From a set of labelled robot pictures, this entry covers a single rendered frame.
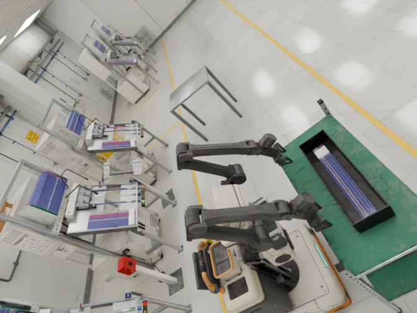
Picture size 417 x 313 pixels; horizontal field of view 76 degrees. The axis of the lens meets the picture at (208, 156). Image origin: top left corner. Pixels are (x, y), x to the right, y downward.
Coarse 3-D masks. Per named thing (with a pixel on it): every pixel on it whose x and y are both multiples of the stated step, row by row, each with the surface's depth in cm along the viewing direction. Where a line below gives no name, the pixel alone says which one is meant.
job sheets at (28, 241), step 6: (18, 240) 270; (24, 240) 272; (30, 240) 273; (36, 240) 275; (42, 240) 277; (18, 246) 275; (24, 246) 277; (30, 246) 278; (36, 246) 280; (42, 246) 282; (48, 246) 285; (54, 246) 285; (60, 246) 288; (42, 252) 289; (66, 252) 297
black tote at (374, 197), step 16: (304, 144) 160; (320, 144) 163; (336, 144) 145; (336, 160) 151; (320, 176) 142; (352, 176) 140; (336, 192) 142; (368, 192) 131; (352, 208) 132; (384, 208) 114; (352, 224) 119; (368, 224) 121
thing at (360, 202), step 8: (320, 152) 157; (328, 152) 153; (320, 160) 154; (328, 160) 150; (328, 168) 148; (336, 168) 145; (336, 176) 142; (344, 176) 140; (344, 184) 137; (352, 184) 135; (344, 192) 135; (352, 192) 133; (360, 192) 130; (352, 200) 131; (360, 200) 129; (368, 200) 126; (360, 208) 127; (368, 208) 124
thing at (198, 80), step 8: (200, 72) 372; (208, 72) 382; (192, 80) 376; (200, 80) 359; (208, 80) 349; (216, 80) 392; (184, 88) 380; (192, 88) 362; (200, 88) 352; (216, 88) 357; (224, 88) 403; (176, 96) 384; (184, 96) 366; (224, 96) 369; (232, 96) 414; (176, 104) 370; (184, 104) 420; (176, 112) 379; (192, 112) 429; (184, 120) 387; (200, 120) 440; (192, 128) 397; (200, 136) 410
